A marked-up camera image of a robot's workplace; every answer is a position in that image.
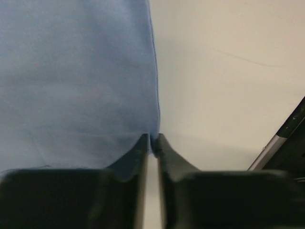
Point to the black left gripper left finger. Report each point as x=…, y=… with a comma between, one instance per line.
x=110, y=198

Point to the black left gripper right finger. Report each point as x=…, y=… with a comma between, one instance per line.
x=195, y=199

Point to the light blue long sleeve shirt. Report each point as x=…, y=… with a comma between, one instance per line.
x=78, y=82

